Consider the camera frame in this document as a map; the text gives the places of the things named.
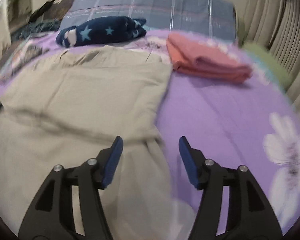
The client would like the green pillow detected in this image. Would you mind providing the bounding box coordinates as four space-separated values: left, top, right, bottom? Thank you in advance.
242 42 293 90

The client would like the blue plaid pillow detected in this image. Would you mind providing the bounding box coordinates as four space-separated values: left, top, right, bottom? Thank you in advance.
60 0 237 42

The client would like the folded pink garment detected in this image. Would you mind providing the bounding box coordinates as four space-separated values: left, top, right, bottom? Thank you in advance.
166 33 253 84

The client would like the teal knitted blanket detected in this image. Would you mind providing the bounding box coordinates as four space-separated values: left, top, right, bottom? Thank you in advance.
11 20 61 42

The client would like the beige pleated curtain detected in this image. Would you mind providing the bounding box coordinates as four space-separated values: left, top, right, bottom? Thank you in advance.
240 0 300 116

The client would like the black bag on bed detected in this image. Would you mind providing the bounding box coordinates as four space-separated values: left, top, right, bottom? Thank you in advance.
28 0 57 24

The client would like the dark patterned pillow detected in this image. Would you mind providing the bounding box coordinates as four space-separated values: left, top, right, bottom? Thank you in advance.
43 0 74 21

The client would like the purple floral bedsheet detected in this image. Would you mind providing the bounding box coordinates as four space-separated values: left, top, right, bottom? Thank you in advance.
0 29 300 235

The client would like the beige t-shirt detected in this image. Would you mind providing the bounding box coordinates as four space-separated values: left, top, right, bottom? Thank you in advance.
0 46 196 239

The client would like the navy star fleece roll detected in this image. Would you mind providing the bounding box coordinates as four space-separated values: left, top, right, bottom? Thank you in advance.
56 16 147 48

